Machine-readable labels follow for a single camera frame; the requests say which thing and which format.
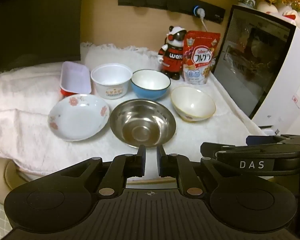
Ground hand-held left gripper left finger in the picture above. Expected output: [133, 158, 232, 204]
[55, 145, 147, 197]

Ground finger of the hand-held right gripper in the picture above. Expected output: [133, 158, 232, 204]
[200, 141, 300, 178]
[246, 134, 300, 145]

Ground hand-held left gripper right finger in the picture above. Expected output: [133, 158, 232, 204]
[156, 144, 243, 197]

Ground stainless steel bowl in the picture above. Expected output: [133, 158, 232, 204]
[109, 99, 177, 148]

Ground yellow-rimmed floral ceramic bowl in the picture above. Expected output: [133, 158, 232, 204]
[171, 86, 216, 123]

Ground white floral plate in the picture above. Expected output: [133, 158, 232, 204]
[47, 94, 110, 142]

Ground blue ceramic bowl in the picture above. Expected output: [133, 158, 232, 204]
[130, 69, 171, 100]

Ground white printed paper bowl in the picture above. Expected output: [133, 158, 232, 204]
[90, 64, 133, 100]

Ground pale purple rectangular tray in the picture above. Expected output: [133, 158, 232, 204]
[59, 61, 92, 98]

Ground white microwave oven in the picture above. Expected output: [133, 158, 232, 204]
[213, 4, 300, 131]

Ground red cereal bag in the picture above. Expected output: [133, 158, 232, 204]
[182, 30, 221, 85]

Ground panda figurine in red jersey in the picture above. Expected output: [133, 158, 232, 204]
[157, 26, 187, 80]

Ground white textured cloth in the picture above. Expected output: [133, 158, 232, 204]
[0, 42, 267, 182]

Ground beige cushion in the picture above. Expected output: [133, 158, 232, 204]
[0, 155, 34, 205]

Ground painted ceramic jar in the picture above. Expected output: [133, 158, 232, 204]
[237, 0, 255, 8]

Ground white power plug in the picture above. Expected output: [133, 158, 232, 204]
[193, 5, 206, 21]

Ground yellow artificial flowers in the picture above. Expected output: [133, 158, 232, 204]
[259, 0, 300, 14]

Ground black power strip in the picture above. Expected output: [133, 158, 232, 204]
[118, 0, 226, 24]

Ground dark monitor screen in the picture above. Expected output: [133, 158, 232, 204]
[0, 0, 84, 64]

